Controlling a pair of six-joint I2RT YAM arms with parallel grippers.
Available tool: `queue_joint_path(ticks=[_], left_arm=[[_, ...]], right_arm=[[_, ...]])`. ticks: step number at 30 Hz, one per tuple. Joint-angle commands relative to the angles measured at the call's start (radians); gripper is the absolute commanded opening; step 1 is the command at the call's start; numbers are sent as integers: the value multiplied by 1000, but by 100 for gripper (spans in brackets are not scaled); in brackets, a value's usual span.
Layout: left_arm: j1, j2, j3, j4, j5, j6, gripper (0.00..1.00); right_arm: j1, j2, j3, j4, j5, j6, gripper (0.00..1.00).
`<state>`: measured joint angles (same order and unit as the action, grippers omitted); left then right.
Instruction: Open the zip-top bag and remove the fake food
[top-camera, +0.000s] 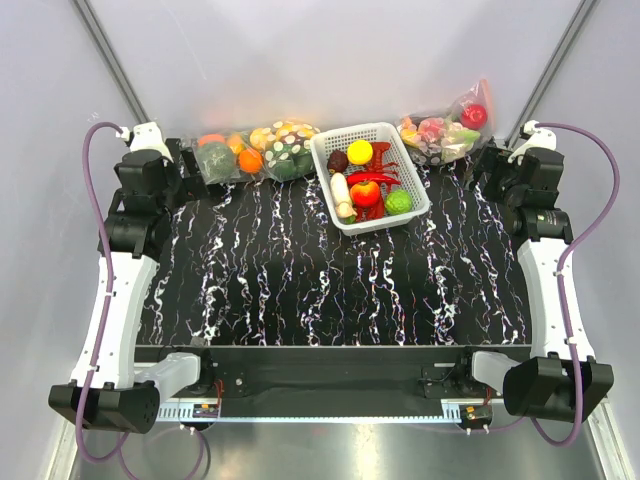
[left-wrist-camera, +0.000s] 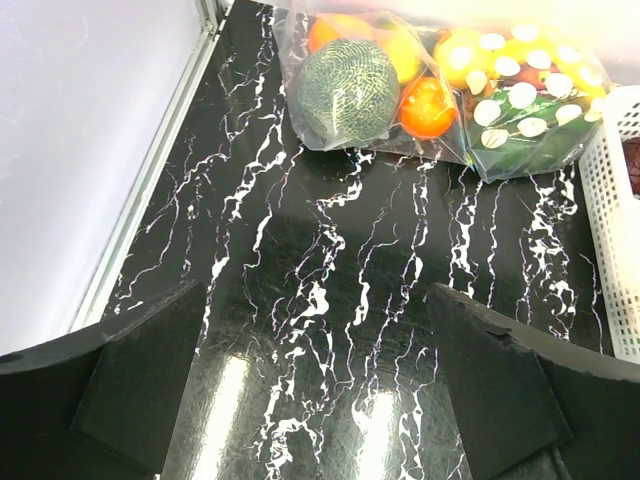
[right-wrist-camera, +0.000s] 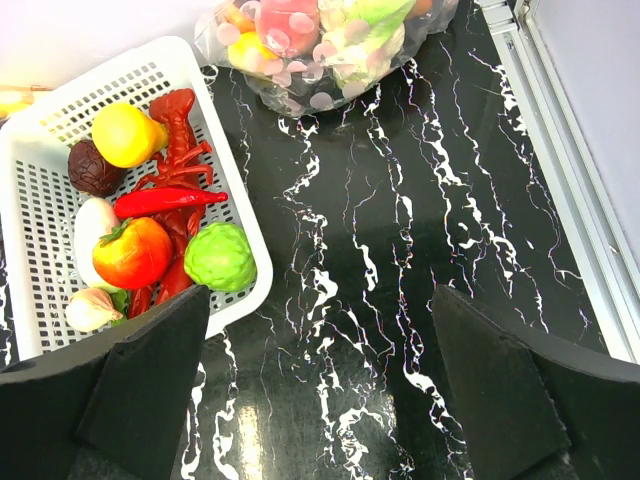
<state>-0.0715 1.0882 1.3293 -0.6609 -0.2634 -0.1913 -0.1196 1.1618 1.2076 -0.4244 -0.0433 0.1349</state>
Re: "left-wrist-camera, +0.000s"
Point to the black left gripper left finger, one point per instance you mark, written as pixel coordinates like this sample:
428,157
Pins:
101,402

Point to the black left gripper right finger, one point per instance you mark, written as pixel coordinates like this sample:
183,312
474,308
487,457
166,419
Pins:
530,406

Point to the clear blue-zip food bag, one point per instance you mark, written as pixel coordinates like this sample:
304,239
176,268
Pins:
299,33

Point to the white-dotted clear food bag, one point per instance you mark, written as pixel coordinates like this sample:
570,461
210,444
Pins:
530,97

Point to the orange fake tomato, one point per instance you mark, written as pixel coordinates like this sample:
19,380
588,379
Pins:
427,109

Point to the green netted fake melon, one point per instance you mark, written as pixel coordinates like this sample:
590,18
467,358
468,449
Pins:
348,91

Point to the yellow fake lemon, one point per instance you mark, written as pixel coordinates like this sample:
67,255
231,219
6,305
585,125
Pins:
403,49

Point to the white perforated plastic basket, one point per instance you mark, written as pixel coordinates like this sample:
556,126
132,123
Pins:
613,213

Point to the aluminium frame rail left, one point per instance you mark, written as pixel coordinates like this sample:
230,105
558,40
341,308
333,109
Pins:
212,16

